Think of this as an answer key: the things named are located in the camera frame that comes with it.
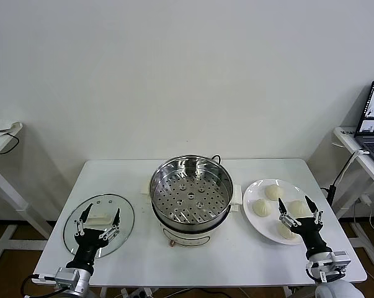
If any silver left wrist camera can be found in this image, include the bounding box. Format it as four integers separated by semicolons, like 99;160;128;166
54;267;82;289

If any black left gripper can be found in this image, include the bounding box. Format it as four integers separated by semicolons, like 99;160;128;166
65;203;122;271

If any white side table with cloth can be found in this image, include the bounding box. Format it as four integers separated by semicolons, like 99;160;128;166
0;119;54;268

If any stainless steel steamer basket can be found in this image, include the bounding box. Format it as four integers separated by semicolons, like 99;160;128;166
139;156;243;226

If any white round plate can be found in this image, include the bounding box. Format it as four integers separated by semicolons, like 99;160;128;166
149;198;239;249
243;178;320;245

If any white folded cloth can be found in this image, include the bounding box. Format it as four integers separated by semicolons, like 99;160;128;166
0;119;22;139

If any glass lid with cream handle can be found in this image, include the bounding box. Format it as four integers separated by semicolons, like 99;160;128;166
63;192;135;258

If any white floor power strip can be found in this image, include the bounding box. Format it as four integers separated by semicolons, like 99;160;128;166
120;287;159;298

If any white steamed baozi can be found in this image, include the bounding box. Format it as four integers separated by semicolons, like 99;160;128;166
286;200;310;219
264;184;284;201
275;219;303;242
252;199;273;217

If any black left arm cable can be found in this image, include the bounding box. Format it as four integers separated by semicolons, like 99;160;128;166
20;274;59;298

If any grey open laptop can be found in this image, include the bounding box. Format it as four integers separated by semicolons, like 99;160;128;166
354;80;374;173

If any white side table with laptop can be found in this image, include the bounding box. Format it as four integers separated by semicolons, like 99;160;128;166
333;126;374;266

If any black cable with adapter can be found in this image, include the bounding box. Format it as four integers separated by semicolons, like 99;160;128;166
321;151;358;207

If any thin black cable loop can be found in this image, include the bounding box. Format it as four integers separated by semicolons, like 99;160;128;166
0;132;20;155

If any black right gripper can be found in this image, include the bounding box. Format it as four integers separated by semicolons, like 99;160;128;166
277;195;332;258

